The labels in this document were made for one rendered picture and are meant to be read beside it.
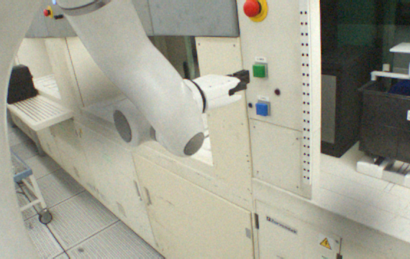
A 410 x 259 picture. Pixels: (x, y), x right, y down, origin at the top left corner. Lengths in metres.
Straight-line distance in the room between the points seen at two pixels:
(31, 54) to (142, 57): 3.04
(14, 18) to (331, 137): 0.95
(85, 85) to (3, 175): 1.82
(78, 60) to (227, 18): 1.33
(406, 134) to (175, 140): 0.60
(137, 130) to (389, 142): 0.65
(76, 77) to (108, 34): 1.59
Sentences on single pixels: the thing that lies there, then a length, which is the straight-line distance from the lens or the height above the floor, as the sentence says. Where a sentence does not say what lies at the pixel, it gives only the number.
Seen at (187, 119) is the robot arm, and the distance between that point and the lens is 0.50.
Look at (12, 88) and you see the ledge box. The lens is 2.91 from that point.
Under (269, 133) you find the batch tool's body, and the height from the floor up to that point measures 1.03.
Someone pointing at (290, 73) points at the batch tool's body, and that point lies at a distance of 0.77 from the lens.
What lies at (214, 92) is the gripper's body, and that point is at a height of 1.21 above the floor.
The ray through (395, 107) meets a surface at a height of 1.09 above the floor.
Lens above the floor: 1.41
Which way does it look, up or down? 24 degrees down
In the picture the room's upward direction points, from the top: 8 degrees counter-clockwise
